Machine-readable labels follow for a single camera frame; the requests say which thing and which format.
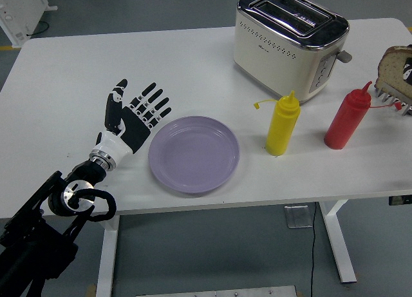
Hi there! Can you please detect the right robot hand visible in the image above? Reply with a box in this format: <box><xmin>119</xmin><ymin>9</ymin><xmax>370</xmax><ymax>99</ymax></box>
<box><xmin>401</xmin><ymin>57</ymin><xmax>412</xmax><ymax>85</ymax></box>

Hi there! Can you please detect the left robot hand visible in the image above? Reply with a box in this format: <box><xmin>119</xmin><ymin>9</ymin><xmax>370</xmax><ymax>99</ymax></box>
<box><xmin>91</xmin><ymin>79</ymin><xmax>172</xmax><ymax>165</ymax></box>

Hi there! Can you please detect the brown-crusted bread slice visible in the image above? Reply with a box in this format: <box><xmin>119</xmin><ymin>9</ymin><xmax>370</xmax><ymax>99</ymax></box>
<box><xmin>375</xmin><ymin>45</ymin><xmax>412</xmax><ymax>91</ymax></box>

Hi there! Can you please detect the purple round plate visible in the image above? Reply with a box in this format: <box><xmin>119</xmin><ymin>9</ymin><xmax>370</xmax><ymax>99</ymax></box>
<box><xmin>147</xmin><ymin>115</ymin><xmax>241</xmax><ymax>195</ymax></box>

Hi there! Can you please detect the cream and chrome toaster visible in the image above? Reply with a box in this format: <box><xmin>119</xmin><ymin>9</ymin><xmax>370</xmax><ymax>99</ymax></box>
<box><xmin>233</xmin><ymin>0</ymin><xmax>353</xmax><ymax>104</ymax></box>

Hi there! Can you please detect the metal floor plate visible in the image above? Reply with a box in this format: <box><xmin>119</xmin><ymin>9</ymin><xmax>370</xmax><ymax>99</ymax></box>
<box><xmin>283</xmin><ymin>205</ymin><xmax>314</xmax><ymax>229</ymax></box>

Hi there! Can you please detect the metal toast rack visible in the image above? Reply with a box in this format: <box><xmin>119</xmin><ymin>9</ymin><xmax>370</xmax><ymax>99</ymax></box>
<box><xmin>375</xmin><ymin>84</ymin><xmax>412</xmax><ymax>117</ymax></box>

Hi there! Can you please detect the red squeeze bottle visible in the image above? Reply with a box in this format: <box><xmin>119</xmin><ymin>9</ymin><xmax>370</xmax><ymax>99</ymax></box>
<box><xmin>323</xmin><ymin>81</ymin><xmax>405</xmax><ymax>150</ymax></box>

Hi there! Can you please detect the black table control box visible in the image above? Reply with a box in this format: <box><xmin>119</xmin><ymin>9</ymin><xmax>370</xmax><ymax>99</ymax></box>
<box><xmin>388</xmin><ymin>196</ymin><xmax>412</xmax><ymax>207</ymax></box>

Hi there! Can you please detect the white table leg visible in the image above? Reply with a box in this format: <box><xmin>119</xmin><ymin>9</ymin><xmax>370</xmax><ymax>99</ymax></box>
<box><xmin>319</xmin><ymin>200</ymin><xmax>357</xmax><ymax>283</ymax></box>
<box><xmin>93</xmin><ymin>215</ymin><xmax>120</xmax><ymax>297</ymax></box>

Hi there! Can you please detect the yellow squeeze bottle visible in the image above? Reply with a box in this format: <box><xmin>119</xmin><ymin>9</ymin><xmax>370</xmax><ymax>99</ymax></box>
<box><xmin>253</xmin><ymin>90</ymin><xmax>301</xmax><ymax>157</ymax></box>

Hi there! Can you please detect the white appliance cabinet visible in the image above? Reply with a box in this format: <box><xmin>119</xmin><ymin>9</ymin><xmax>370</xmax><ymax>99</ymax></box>
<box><xmin>0</xmin><ymin>0</ymin><xmax>59</xmax><ymax>48</ymax></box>

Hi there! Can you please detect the black appliance power cable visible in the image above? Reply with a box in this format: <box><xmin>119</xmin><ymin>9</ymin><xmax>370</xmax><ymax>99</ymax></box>
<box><xmin>27</xmin><ymin>19</ymin><xmax>50</xmax><ymax>37</ymax></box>

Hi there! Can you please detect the grey metal base plate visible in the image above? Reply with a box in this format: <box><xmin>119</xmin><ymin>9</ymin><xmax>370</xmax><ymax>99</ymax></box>
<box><xmin>135</xmin><ymin>285</ymin><xmax>297</xmax><ymax>297</ymax></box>

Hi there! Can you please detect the thin black floor cable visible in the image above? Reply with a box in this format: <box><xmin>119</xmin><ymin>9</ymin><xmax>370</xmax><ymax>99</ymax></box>
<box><xmin>309</xmin><ymin>203</ymin><xmax>318</xmax><ymax>297</ymax></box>

